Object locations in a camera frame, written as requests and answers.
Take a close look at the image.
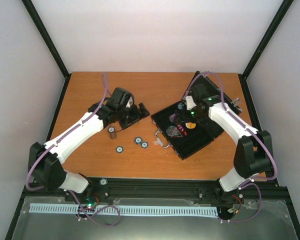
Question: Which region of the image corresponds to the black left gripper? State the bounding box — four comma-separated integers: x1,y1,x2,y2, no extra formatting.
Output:
118,103,151,131

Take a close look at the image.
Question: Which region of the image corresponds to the white dealer button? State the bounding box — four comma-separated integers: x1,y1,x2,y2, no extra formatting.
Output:
185,122,196,129

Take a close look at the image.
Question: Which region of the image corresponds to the brown chip stack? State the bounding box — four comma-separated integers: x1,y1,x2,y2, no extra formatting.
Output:
107,127,117,140

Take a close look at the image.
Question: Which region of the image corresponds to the black poker set case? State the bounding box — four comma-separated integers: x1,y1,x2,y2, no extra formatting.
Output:
151,75,242,160

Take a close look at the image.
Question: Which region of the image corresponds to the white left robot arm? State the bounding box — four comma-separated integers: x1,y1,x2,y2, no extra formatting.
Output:
25,87,150,202

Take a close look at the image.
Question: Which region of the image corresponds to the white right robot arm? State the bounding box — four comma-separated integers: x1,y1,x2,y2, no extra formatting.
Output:
182,82,273,192

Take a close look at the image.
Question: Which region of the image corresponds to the black aluminium frame rail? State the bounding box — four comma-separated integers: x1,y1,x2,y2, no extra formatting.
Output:
20,180,291,206

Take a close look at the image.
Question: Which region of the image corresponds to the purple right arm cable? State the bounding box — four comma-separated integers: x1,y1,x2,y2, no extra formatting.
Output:
185,72,278,223

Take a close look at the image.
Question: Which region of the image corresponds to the white perforated cable strip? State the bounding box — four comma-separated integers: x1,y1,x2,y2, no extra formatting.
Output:
28,203,218,218

